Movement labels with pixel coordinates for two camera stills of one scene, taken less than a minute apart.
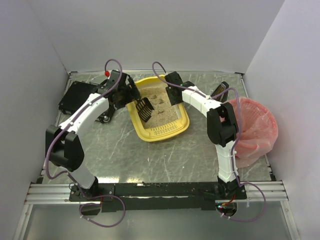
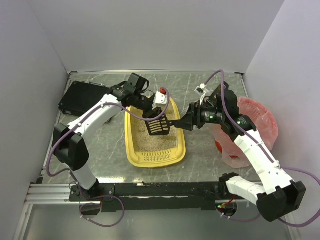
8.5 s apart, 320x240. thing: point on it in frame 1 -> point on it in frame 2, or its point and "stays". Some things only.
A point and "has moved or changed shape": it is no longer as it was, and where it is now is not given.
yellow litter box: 176,128 has moved or changed shape
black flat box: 78,92 stays
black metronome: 223,86 stays
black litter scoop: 144,109 has moved or changed shape
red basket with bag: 257,131 stays
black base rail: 158,197 stays
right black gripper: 173,93 -> 194,117
